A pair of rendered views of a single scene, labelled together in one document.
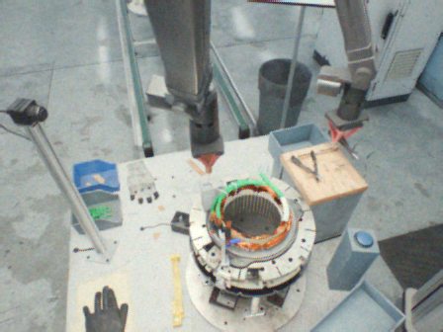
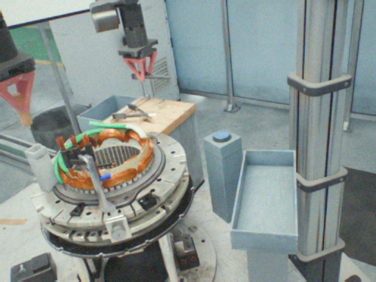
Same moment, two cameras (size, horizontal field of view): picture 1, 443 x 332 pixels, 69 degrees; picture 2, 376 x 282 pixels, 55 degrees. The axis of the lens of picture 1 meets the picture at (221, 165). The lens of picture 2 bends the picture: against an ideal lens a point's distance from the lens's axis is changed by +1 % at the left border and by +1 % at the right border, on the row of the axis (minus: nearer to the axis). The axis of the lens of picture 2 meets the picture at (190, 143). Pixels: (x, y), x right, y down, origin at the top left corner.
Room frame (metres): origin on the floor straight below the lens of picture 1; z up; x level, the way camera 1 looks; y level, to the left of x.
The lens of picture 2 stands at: (-0.15, 0.15, 1.50)
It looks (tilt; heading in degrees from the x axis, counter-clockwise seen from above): 31 degrees down; 324
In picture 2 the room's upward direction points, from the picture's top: 9 degrees counter-clockwise
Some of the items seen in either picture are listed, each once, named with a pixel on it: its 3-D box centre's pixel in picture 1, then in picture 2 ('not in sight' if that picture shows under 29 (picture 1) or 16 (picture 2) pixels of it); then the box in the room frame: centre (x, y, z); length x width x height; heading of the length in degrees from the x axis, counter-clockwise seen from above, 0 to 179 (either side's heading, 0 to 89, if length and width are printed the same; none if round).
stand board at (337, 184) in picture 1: (321, 171); (149, 117); (0.66, -0.31, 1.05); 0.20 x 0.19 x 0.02; 18
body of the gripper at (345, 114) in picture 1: (349, 109); (136, 37); (0.70, -0.34, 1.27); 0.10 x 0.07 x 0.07; 108
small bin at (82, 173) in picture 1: (97, 178); not in sight; (0.84, 0.50, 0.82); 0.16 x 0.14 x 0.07; 107
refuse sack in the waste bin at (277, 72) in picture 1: (282, 91); (67, 139); (2.07, -0.46, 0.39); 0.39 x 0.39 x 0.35
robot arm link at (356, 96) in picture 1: (353, 89); (128, 14); (0.70, -0.33, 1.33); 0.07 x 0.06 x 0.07; 69
